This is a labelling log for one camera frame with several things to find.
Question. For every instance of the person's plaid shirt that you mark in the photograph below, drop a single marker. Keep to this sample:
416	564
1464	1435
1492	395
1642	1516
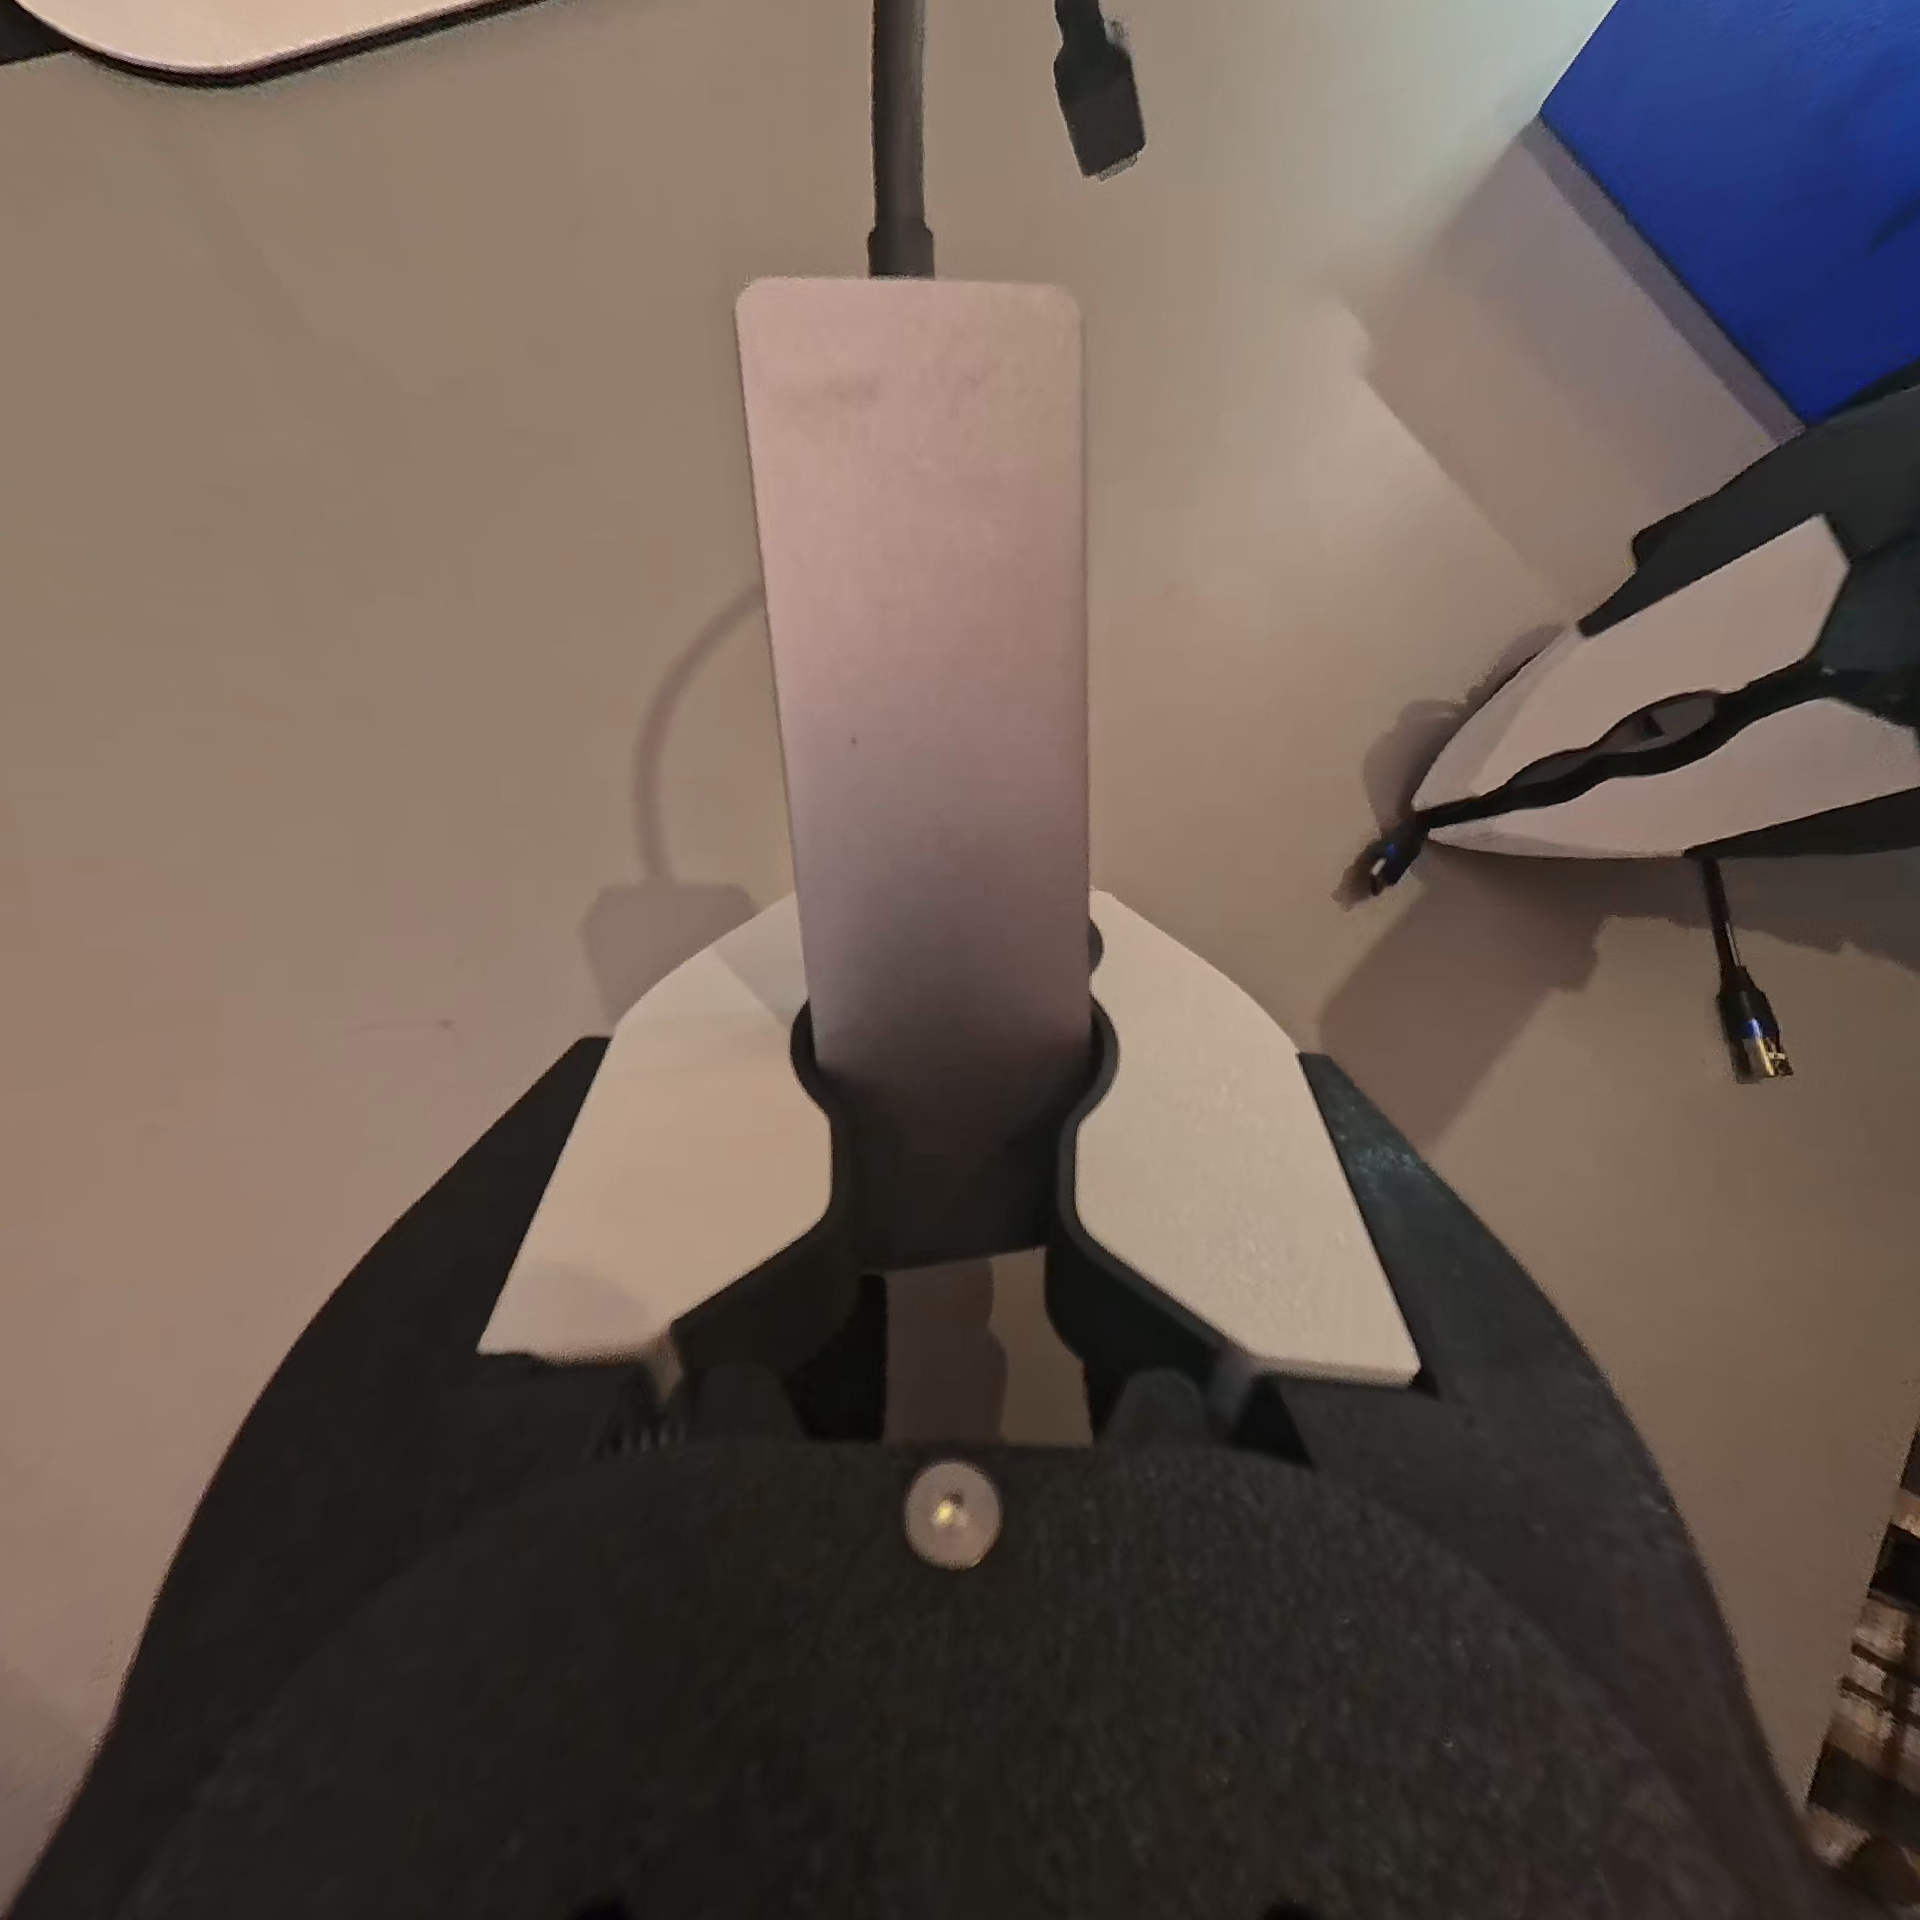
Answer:
1882	1695

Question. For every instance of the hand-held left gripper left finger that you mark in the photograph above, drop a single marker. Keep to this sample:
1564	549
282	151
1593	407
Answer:
674	1170

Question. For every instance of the silver usb hub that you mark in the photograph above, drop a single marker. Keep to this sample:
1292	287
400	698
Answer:
915	600

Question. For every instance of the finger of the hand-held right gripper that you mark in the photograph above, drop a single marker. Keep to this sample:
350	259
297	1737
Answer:
1651	660
1725	794

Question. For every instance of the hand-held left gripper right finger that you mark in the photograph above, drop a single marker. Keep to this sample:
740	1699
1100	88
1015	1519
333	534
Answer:
1231	1184

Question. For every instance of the blue plastic bin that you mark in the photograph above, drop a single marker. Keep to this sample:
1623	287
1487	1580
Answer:
1771	181

